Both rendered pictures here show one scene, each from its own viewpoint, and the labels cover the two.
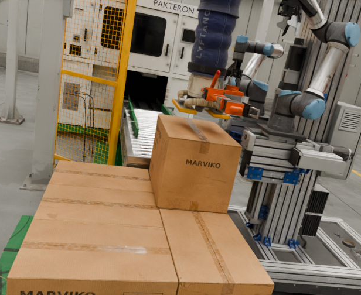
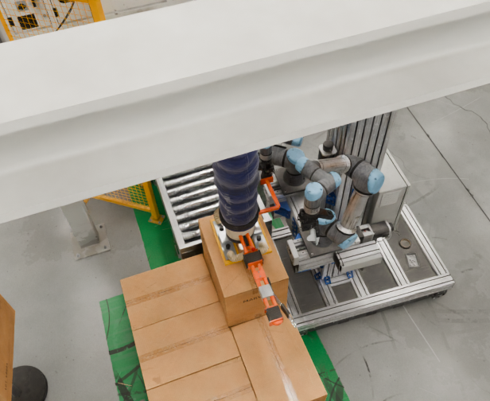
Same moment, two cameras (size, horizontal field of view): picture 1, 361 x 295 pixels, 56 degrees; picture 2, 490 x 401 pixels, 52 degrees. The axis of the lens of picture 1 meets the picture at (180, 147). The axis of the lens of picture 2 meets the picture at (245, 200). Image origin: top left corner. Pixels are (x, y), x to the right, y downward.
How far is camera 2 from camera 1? 2.22 m
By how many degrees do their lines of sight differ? 37
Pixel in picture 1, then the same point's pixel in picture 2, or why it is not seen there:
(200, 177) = (258, 303)
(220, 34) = (245, 204)
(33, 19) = not seen: outside the picture
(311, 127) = not seen: hidden behind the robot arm
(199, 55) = (229, 219)
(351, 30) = (374, 187)
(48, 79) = not seen: hidden behind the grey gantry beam
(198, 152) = (252, 294)
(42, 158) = (83, 228)
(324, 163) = (363, 263)
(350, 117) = (390, 196)
